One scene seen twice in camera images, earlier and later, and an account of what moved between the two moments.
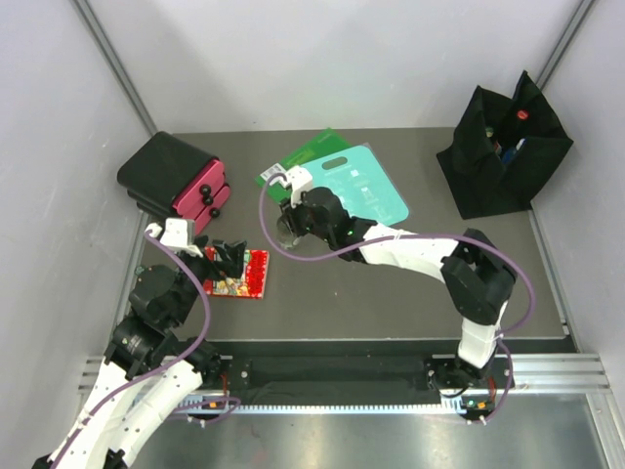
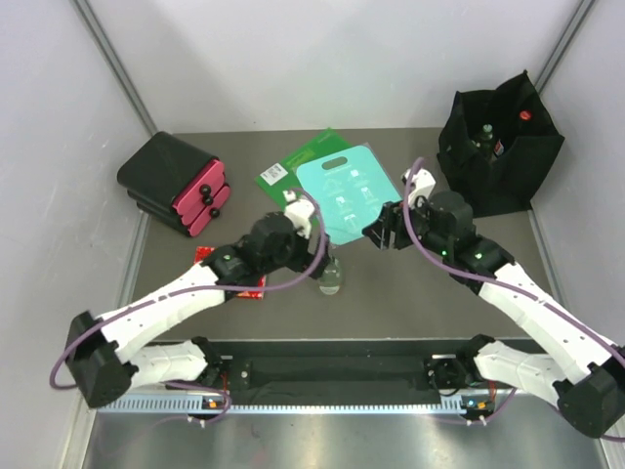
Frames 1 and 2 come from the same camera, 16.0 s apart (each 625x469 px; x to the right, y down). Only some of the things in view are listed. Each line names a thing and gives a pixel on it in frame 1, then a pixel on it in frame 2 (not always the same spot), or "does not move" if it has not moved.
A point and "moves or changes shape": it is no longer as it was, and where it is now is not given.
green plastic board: x=274 y=179 does not move
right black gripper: x=290 y=215 → x=393 y=222
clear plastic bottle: x=285 y=235 moves or changes shape
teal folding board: x=360 y=177 does not move
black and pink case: x=168 y=177 does not move
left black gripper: x=229 y=251 → x=304 y=261
